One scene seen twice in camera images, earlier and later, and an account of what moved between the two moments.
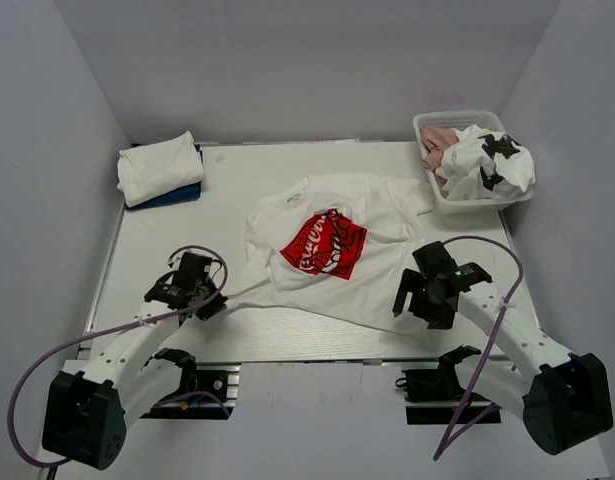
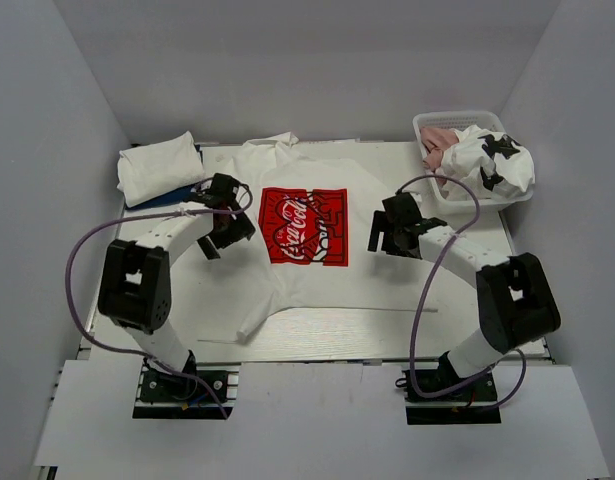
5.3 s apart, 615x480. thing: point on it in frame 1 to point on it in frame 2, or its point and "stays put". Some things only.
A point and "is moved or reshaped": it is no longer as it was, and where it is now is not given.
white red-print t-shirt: (336, 242) is moved or reshaped
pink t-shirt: (433, 141) stays put
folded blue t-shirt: (181, 194) stays put
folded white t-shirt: (150, 170) stays put
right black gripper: (441, 318) to (381, 224)
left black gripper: (214, 307) to (241, 227)
